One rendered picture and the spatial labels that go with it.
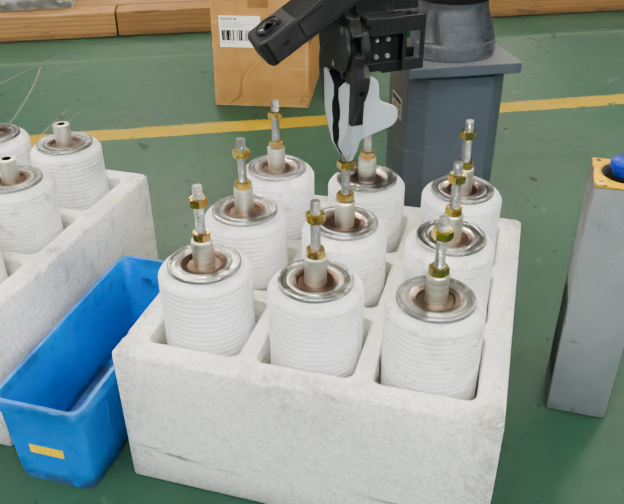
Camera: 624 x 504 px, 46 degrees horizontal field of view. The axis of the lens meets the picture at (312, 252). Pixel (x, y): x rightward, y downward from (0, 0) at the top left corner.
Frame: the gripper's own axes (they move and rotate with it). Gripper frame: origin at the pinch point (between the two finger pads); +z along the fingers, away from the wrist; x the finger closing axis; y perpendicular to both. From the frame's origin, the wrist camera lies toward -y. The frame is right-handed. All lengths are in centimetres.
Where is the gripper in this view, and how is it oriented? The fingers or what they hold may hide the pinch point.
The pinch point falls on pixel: (339, 147)
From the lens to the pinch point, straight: 77.0
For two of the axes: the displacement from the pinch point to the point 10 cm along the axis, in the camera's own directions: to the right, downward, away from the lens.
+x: -3.6, -4.9, 7.9
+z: 0.1, 8.5, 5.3
